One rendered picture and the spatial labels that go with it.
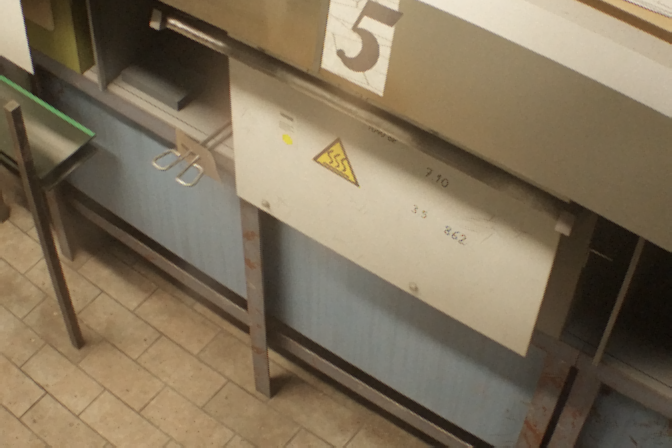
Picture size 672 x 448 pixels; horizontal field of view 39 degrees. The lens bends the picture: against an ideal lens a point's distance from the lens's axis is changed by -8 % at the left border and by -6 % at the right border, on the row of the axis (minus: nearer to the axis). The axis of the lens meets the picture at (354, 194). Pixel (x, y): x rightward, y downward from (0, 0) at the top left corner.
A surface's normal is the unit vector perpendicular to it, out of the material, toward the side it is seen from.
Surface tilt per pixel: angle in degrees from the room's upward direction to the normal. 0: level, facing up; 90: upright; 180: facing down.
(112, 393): 0
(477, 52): 79
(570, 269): 90
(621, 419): 90
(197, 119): 0
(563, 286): 90
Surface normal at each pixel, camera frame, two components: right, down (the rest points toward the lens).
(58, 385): 0.04, -0.69
